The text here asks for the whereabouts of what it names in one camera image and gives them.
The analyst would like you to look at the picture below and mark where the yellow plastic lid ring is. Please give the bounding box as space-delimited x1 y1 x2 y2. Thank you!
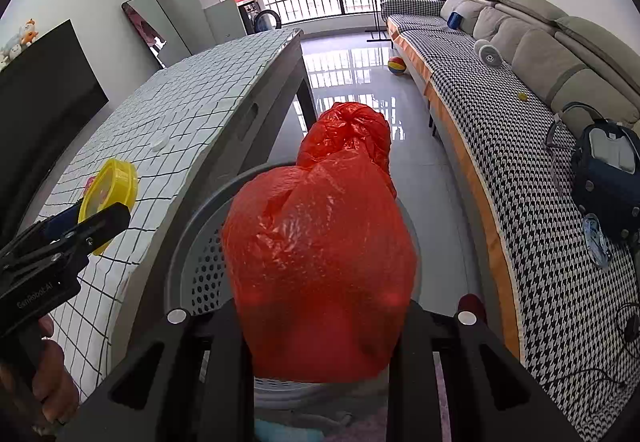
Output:
77 157 140 257

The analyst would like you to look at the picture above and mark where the red plastic bag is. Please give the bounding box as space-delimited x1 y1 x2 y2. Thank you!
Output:
221 102 418 382

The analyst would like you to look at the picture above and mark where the person's left hand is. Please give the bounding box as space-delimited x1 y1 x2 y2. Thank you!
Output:
1 315 79 441

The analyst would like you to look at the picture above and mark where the grey perforated laundry basket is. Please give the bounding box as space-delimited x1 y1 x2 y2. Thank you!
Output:
164 161 426 442

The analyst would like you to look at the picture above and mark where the white round cap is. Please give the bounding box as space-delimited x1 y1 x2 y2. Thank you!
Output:
150 135 169 152

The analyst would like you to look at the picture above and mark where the black flat television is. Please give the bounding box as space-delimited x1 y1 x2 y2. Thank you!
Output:
0 21 108 244

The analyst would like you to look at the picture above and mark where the white black-grid tablecloth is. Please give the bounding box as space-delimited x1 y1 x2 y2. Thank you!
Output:
38 28 303 399

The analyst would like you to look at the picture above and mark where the white grey plush toy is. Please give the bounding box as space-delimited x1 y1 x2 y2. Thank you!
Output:
0 35 23 70

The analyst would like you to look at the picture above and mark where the orange white fox plush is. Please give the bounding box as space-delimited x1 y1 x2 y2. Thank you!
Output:
20 19 38 48

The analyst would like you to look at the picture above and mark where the grey low cabinet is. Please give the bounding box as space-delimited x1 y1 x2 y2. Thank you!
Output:
204 0 246 45

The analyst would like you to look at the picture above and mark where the dark blue backpack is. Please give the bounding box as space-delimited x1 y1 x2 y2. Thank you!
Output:
544 101 639 246

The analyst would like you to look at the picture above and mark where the black hoop by cabinet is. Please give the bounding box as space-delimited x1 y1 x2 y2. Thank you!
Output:
253 9 282 33

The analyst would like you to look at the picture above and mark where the houndstooth covered grey sofa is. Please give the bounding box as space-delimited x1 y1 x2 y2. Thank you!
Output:
382 0 639 441

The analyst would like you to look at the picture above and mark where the colourful toy ball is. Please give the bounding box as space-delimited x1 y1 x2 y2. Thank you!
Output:
387 57 407 76

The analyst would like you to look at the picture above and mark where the small white fan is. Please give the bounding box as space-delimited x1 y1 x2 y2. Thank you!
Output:
474 39 503 69

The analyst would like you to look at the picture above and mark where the blue cylinder on sofa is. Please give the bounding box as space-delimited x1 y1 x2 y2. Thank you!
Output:
447 11 463 30

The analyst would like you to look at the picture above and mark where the leaning mirror with dark frame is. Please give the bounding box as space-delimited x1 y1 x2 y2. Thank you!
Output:
122 0 191 69

